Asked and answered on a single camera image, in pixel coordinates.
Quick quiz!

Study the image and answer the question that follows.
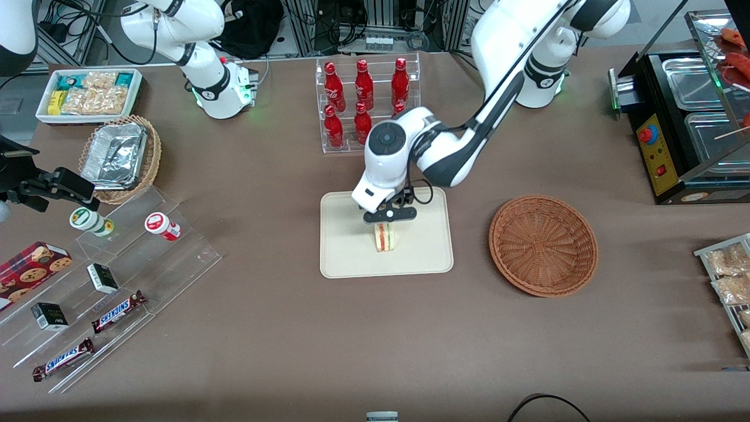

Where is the light oval wicker basket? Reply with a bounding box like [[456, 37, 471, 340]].
[[77, 115, 162, 205]]

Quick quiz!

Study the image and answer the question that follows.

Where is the silver foil tray stack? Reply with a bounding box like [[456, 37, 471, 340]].
[[80, 122, 148, 190]]

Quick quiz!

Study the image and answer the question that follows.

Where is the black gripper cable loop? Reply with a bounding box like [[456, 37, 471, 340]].
[[403, 180, 435, 206]]

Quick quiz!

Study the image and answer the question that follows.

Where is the Snickers chocolate bar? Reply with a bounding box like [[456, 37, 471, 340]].
[[91, 290, 147, 335], [32, 338, 95, 383]]

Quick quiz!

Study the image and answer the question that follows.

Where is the white bottle green cap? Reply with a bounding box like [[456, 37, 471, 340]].
[[69, 207, 115, 238]]

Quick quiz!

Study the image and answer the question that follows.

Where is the red plaid cookie box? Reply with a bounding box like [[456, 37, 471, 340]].
[[0, 241, 73, 312]]

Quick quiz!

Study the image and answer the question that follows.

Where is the small black box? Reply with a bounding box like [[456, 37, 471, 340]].
[[30, 302, 70, 331], [86, 263, 120, 295]]

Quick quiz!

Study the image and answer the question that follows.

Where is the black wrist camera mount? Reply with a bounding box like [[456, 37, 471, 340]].
[[0, 135, 41, 159]]

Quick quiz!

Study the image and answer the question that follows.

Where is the white rectangular snack bin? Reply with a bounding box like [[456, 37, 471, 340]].
[[35, 68, 145, 127]]

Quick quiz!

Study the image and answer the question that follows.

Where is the beige rectangular serving tray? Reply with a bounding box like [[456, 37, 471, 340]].
[[319, 186, 455, 280]]

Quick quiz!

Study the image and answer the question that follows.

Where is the black hot food display case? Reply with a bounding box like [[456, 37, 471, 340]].
[[608, 0, 750, 206]]

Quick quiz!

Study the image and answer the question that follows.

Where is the large clear cracker bag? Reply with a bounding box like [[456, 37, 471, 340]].
[[61, 86, 129, 116]]

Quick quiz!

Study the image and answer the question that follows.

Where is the clear acrylic stepped display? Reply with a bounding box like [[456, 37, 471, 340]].
[[0, 186, 223, 394]]

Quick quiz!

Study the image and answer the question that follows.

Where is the brown round wicker basket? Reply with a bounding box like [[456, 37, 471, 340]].
[[489, 194, 599, 298]]

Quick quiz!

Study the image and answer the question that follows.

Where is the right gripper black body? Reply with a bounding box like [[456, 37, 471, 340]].
[[0, 170, 60, 206]]

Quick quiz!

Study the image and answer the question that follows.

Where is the black fabric bag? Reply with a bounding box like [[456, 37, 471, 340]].
[[212, 0, 285, 60]]

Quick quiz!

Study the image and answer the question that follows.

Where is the aluminium equipment frame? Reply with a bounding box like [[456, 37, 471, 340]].
[[280, 0, 471, 57]]

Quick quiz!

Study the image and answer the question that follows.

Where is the black floor cable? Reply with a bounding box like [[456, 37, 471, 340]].
[[506, 393, 593, 422]]

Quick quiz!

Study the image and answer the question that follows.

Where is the triangular sandwich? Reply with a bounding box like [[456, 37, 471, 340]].
[[374, 222, 400, 253]]

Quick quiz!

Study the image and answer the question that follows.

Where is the grey wire snack tray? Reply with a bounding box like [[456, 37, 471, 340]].
[[694, 233, 750, 359]]

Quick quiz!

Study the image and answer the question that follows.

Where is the white bottle red label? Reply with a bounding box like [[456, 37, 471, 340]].
[[144, 212, 182, 242]]

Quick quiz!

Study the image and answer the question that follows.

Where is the clear acrylic bottle rack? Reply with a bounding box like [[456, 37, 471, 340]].
[[315, 52, 422, 155]]

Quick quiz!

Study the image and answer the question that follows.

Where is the small clear cracker bag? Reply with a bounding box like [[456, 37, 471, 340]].
[[82, 71, 119, 90]]

